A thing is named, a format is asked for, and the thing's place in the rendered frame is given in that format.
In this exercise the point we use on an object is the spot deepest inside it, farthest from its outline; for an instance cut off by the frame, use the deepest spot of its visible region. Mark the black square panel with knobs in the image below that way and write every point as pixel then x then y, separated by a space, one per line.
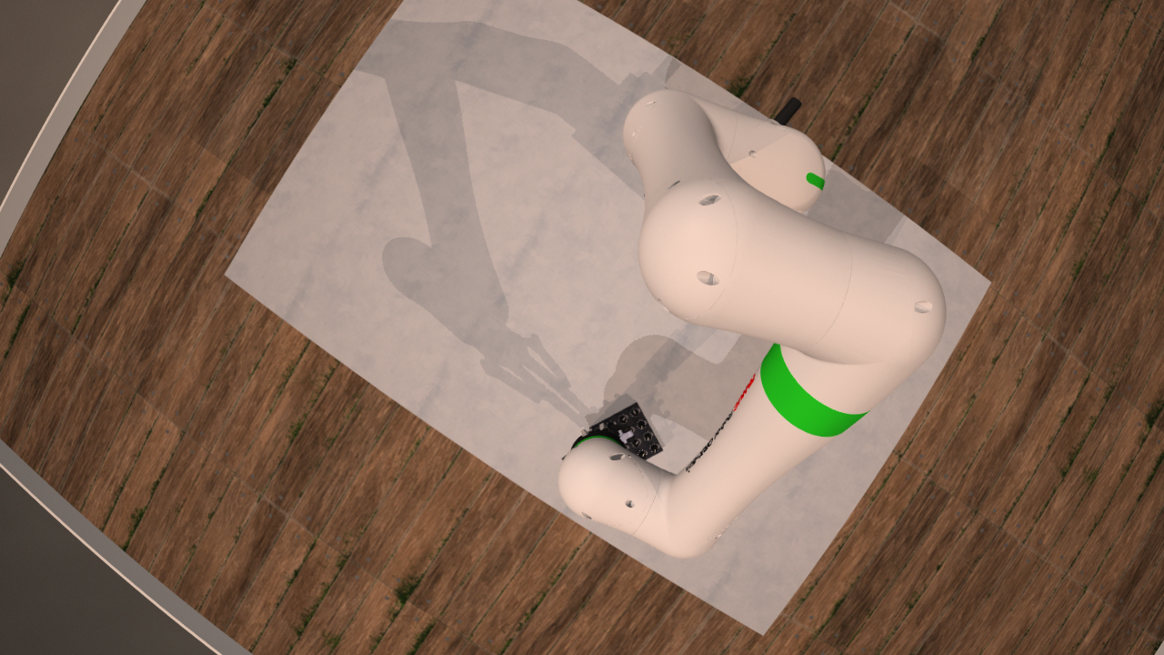
pixel 646 443

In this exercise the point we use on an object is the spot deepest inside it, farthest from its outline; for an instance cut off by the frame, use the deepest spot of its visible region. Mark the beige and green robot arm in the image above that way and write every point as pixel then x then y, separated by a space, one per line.
pixel 852 318

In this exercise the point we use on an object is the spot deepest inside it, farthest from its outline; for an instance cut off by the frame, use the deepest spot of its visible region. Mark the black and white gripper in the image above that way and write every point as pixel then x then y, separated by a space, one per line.
pixel 624 433

